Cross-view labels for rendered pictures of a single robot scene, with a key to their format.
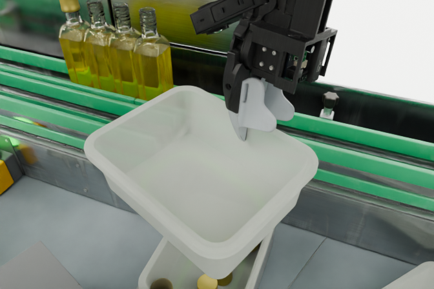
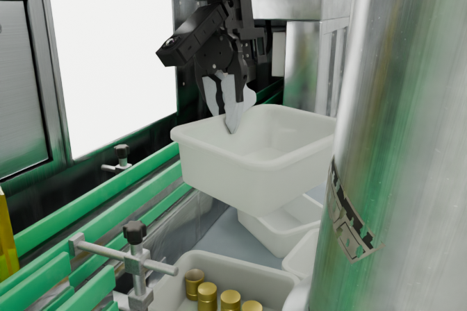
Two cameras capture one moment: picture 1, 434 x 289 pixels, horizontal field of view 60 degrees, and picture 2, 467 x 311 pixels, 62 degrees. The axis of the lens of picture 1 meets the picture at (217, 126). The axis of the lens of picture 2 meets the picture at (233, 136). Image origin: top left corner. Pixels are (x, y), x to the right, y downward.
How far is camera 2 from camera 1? 0.64 m
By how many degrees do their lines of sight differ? 79
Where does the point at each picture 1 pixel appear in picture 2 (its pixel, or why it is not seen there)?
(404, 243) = (213, 205)
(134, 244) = not seen: outside the picture
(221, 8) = (203, 31)
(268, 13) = (228, 23)
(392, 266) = (218, 226)
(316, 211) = (181, 232)
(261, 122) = (250, 100)
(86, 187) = not seen: outside the picture
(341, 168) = (176, 182)
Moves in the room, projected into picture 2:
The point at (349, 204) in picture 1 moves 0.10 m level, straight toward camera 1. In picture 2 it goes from (192, 203) to (232, 214)
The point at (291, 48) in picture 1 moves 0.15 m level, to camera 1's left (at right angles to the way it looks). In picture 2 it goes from (259, 33) to (267, 41)
